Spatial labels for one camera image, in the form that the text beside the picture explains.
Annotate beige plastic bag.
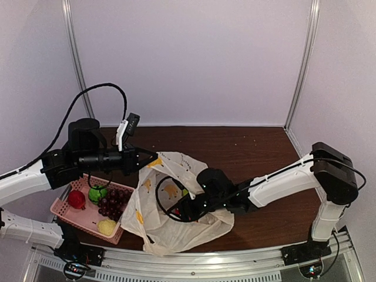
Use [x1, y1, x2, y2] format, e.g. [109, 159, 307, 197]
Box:
[120, 152, 234, 256]

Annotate dark red grape bunch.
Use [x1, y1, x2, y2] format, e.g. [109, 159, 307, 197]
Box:
[98, 189, 132, 222]

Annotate red fruit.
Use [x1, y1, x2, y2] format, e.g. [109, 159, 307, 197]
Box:
[68, 190, 86, 210]

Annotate yellow fruit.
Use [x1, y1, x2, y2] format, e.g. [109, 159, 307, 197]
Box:
[96, 219, 117, 236]

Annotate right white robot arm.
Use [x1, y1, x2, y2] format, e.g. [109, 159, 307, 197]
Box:
[171, 142, 360, 260]

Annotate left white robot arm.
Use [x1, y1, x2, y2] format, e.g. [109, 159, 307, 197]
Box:
[1, 115, 157, 261]

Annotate pink perforated plastic basket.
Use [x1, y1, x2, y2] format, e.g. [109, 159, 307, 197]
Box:
[50, 174, 123, 245]

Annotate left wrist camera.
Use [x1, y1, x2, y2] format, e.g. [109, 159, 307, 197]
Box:
[115, 113, 140, 152]

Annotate right black camera cable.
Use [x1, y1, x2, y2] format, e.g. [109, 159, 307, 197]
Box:
[155, 174, 253, 223]

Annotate black camera cable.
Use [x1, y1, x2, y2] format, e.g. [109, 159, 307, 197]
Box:
[155, 174, 253, 223]
[0, 83, 129, 177]

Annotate left aluminium frame post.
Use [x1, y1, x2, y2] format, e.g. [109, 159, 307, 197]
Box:
[61, 0, 99, 131]

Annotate aluminium frame post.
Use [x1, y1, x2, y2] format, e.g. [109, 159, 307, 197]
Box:
[284, 0, 320, 132]
[61, 0, 99, 131]

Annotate left black camera cable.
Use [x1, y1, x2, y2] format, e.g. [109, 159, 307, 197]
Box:
[0, 83, 129, 177]

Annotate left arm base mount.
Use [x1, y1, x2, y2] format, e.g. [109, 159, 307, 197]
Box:
[52, 226, 105, 279]

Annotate front aluminium rail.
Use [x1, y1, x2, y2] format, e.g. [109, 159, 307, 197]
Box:
[29, 231, 356, 282]

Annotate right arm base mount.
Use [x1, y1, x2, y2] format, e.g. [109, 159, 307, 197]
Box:
[281, 233, 331, 280]

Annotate right aluminium frame post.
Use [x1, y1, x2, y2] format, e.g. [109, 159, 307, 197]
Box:
[284, 0, 320, 132]

